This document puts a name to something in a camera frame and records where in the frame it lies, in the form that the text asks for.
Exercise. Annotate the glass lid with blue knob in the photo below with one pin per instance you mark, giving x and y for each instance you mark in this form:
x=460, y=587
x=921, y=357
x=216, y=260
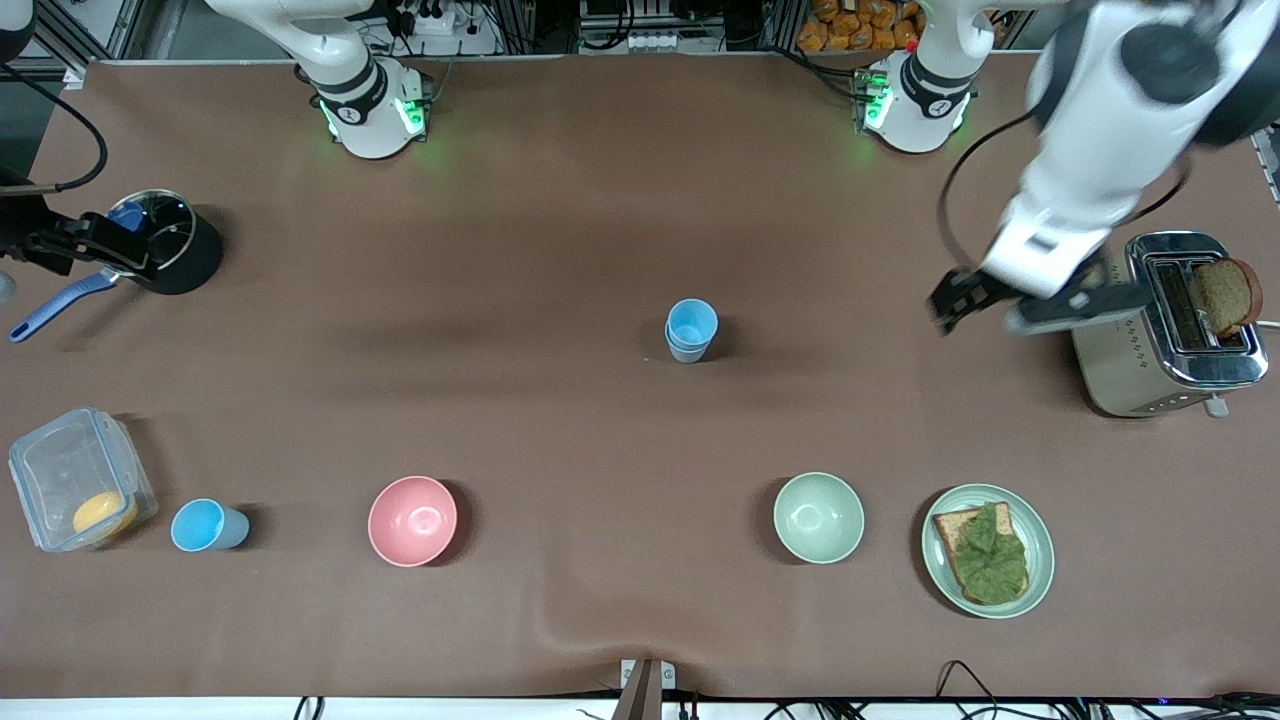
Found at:
x=172, y=215

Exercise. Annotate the pale green bowl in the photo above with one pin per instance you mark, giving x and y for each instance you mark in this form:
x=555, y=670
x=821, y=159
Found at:
x=818, y=518

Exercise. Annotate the clear plastic food container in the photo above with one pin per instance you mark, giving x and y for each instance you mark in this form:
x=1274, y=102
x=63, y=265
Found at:
x=50, y=470

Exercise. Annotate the toast slice under lettuce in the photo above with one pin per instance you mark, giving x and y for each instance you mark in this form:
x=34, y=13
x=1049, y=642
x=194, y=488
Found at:
x=950, y=530

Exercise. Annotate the light blue plastic cup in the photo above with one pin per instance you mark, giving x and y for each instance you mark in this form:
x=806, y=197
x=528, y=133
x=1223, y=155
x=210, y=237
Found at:
x=205, y=527
x=692, y=322
x=689, y=354

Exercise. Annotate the beige and chrome toaster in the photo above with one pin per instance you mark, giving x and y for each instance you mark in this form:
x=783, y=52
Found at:
x=1120, y=365

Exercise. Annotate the metal bracket with brown post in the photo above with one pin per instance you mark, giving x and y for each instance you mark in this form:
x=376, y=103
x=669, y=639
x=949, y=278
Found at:
x=648, y=690

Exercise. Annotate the small white power strip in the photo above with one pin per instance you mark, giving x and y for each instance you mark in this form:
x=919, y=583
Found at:
x=655, y=42

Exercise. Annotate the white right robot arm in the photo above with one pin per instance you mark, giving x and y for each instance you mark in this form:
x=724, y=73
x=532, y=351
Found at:
x=365, y=110

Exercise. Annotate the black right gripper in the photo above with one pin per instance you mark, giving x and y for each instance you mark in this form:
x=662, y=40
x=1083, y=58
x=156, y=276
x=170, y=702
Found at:
x=22, y=240

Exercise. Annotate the aluminium frame beam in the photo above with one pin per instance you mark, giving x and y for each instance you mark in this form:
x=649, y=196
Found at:
x=95, y=30

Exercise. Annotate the pale green plate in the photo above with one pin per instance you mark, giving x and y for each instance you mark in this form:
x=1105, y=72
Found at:
x=940, y=570

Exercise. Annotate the pink bowl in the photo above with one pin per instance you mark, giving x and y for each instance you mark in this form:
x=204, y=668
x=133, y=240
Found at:
x=412, y=521

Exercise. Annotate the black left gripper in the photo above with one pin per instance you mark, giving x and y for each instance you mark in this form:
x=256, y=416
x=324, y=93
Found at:
x=968, y=289

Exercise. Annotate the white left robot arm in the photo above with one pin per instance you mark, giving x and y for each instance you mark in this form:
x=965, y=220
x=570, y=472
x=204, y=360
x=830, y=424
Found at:
x=1090, y=150

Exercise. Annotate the white power strip with plugs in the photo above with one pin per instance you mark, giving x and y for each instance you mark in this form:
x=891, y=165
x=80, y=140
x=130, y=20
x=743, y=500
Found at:
x=440, y=20

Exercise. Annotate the yellow orange food piece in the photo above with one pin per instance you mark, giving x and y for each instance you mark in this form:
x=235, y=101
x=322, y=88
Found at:
x=104, y=513

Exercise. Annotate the brown table cover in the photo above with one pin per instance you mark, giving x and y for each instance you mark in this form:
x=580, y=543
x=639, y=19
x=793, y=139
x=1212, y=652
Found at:
x=640, y=200

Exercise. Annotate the brown bread slice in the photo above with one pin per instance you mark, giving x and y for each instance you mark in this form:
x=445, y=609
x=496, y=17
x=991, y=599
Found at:
x=1228, y=297

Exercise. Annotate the green lettuce leaf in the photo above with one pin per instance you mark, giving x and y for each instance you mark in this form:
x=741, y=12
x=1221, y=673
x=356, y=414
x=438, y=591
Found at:
x=992, y=560

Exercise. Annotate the bag of orange buns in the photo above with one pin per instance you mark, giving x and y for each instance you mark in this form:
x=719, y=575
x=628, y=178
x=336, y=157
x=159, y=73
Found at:
x=860, y=28

